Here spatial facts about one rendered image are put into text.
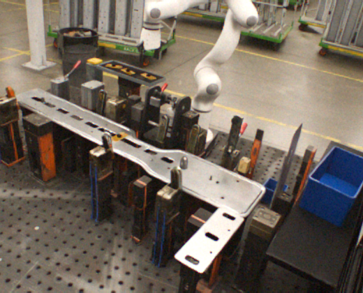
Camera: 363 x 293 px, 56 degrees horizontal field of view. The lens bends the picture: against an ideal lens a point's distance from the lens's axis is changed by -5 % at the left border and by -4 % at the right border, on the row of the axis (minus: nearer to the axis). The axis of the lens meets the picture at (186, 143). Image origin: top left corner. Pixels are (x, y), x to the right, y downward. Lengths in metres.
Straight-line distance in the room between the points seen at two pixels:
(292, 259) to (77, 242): 0.85
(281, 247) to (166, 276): 0.48
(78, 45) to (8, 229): 2.99
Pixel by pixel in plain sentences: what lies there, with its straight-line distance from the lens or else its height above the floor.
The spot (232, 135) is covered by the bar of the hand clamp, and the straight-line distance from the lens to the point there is 1.43.
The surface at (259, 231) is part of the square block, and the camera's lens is 1.18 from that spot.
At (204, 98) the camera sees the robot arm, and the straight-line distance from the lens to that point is 1.88.
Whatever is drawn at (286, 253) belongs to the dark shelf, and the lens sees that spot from 1.12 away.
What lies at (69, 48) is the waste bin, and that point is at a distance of 4.33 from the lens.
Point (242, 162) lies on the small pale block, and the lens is 1.41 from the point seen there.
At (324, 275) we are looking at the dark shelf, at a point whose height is 1.03.
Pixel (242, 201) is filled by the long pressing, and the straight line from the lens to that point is 1.30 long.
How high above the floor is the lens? 1.80
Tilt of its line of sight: 30 degrees down
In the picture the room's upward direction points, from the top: 8 degrees clockwise
